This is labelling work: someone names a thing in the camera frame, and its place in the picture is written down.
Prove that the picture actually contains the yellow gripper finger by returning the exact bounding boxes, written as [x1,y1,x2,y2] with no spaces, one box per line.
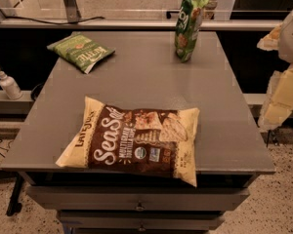
[257,25,281,51]
[258,64,293,132]

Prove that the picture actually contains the brown sea salt chip bag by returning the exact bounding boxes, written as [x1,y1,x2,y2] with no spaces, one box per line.
[57,97,199,186]

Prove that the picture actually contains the green jalapeno kettle chip bag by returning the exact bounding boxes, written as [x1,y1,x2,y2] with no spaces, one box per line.
[47,32,115,74]

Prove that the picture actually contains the green standing snack bag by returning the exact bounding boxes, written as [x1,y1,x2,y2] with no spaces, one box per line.
[175,0,209,62]

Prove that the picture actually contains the grey lower drawer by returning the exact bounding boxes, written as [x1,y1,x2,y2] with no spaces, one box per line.
[57,211,224,231]

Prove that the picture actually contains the grey drawer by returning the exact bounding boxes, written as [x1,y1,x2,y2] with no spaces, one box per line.
[57,211,224,231]
[26,186,249,212]

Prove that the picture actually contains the grey upper drawer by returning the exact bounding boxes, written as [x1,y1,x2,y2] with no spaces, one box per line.
[26,186,249,212]

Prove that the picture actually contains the white pump bottle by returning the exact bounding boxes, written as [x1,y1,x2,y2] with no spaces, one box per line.
[0,68,22,100]

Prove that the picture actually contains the black table leg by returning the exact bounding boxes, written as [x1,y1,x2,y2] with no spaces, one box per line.
[6,175,23,216]

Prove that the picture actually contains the black cable on shelf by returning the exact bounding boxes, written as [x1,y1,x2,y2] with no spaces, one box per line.
[0,7,105,25]

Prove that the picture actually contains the metal frame leg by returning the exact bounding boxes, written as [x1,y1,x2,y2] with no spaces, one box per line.
[63,0,81,23]

